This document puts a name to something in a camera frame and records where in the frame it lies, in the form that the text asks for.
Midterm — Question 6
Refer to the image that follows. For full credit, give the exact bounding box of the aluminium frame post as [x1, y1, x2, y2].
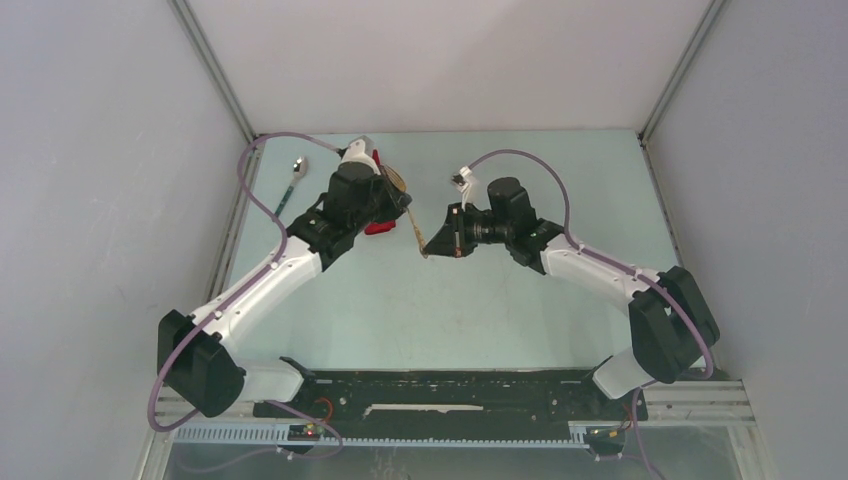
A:
[167, 0, 257, 143]
[638, 0, 730, 148]

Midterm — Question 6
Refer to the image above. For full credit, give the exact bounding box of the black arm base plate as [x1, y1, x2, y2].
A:
[289, 369, 647, 440]

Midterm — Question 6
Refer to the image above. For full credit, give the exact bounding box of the white slotted cable duct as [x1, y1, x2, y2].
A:
[175, 423, 589, 449]

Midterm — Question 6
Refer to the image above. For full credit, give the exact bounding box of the silver spoon teal handle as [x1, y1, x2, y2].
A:
[274, 156, 309, 218]

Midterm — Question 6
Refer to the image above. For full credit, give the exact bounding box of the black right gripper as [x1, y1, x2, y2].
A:
[423, 202, 512, 259]

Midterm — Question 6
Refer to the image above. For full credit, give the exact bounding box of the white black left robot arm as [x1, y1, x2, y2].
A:
[152, 161, 412, 417]

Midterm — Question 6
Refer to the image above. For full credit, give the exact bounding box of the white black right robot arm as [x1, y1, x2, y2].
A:
[423, 170, 720, 418]

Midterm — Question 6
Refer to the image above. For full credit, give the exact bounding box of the gold fork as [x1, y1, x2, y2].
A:
[380, 165, 429, 259]

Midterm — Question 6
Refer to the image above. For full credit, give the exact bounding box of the red satin napkin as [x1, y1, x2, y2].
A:
[364, 149, 397, 236]

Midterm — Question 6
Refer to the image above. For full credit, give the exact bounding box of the right aluminium frame post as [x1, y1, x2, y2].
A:
[638, 0, 730, 148]

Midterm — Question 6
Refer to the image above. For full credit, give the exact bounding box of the left aluminium frame post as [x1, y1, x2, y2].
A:
[167, 0, 257, 143]

